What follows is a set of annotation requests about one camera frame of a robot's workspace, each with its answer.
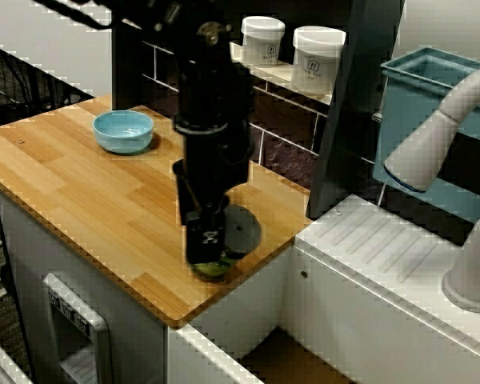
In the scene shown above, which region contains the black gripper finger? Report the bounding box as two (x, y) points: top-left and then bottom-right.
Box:
(183, 211), (227, 267)

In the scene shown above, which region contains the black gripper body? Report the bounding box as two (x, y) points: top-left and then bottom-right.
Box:
(171, 115), (255, 227)

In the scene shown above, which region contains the green pea can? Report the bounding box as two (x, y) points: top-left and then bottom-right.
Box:
(187, 203), (263, 282)

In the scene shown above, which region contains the dark tiled backsplash panel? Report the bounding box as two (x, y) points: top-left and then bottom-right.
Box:
(111, 19), (381, 193)

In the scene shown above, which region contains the light blue bowl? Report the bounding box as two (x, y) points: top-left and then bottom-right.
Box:
(93, 110), (154, 156)

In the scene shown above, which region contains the white jar with printed label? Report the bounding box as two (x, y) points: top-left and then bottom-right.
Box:
(240, 15), (286, 67)
(291, 26), (347, 95)

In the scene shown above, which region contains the grey dispenser panel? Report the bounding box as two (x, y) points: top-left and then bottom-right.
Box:
(42, 272), (113, 384)

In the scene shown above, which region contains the dark grey upright panel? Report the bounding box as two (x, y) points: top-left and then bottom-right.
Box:
(306, 0), (406, 220)

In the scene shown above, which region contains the white toy kitchen cabinet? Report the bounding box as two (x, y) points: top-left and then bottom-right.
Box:
(0, 186), (170, 384)

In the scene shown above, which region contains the white toy sink unit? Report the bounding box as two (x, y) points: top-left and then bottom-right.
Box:
(166, 194), (480, 384)

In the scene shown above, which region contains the teal blue box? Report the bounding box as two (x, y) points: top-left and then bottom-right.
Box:
(373, 46), (480, 226)

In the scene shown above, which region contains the grey toy faucet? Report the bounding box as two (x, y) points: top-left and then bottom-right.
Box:
(383, 62), (480, 314)

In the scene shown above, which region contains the black wire mesh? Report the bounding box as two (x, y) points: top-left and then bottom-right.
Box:
(0, 39), (95, 121)

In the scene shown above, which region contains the white metal frame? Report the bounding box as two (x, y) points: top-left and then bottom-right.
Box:
(0, 327), (31, 384)

